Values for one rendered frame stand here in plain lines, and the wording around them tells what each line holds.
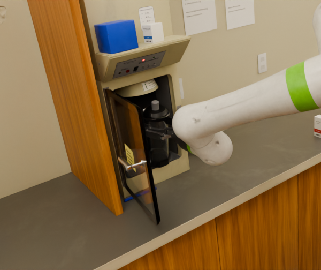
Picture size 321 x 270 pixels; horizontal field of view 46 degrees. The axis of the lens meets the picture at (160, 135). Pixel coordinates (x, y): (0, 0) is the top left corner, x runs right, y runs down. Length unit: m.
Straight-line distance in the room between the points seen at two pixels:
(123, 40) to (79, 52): 0.14
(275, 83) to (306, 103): 0.08
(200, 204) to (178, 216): 0.10
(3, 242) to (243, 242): 0.90
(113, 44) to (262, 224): 0.94
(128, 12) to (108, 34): 0.18
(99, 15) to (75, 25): 0.15
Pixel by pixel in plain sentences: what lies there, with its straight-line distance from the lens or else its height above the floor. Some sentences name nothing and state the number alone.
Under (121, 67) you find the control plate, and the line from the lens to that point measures 1.27.
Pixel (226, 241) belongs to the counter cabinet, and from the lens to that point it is 1.52.
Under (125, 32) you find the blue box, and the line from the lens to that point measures 1.23.
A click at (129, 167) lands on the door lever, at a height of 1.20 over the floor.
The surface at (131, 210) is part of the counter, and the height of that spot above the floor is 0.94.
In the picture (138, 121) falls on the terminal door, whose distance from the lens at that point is 1.06.
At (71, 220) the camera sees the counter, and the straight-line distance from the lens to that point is 1.45.
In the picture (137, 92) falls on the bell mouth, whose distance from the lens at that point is 1.42.
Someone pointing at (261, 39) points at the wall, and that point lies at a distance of 2.38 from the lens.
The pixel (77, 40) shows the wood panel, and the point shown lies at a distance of 1.19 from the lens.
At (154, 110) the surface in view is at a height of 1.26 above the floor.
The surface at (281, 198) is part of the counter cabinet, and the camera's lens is 1.66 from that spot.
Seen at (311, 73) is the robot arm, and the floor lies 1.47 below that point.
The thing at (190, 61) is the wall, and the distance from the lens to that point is 2.04.
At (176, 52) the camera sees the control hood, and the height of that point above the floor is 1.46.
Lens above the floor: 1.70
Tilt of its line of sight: 22 degrees down
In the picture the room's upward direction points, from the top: 9 degrees counter-clockwise
